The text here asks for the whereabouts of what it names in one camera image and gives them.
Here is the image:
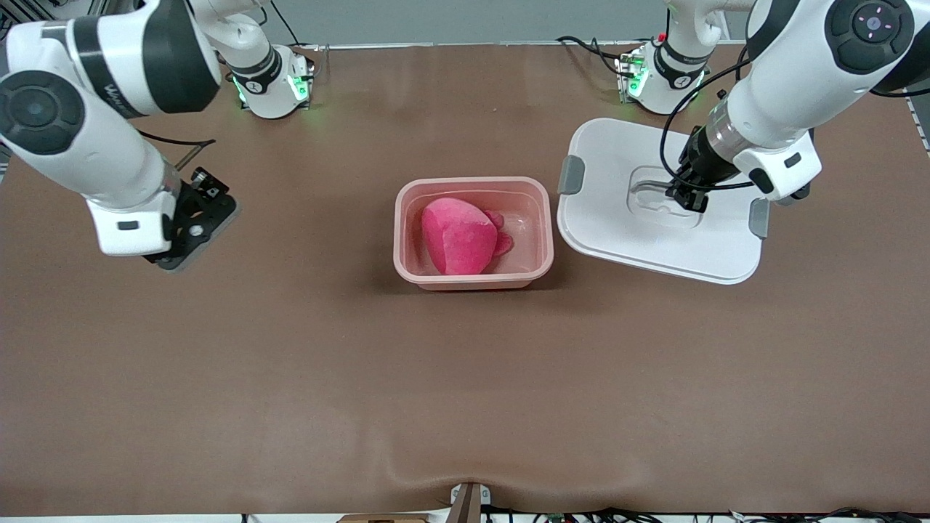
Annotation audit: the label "white box lid grey clasps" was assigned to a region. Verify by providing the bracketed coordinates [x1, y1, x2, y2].
[557, 117, 770, 285]

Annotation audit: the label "pink plush toy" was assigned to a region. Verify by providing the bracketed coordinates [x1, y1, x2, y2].
[421, 197, 515, 276]

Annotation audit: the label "pink plastic box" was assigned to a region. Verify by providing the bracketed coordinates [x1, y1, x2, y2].
[393, 177, 555, 292]

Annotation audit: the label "brown table mat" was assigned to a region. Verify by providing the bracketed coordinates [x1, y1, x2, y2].
[0, 42, 930, 517]

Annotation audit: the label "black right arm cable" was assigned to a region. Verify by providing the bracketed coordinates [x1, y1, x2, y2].
[136, 130, 218, 171]

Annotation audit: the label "black left base cables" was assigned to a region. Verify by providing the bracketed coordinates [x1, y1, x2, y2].
[555, 34, 642, 79]

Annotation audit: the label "black right base cable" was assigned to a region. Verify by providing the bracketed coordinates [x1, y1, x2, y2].
[269, 0, 312, 49]

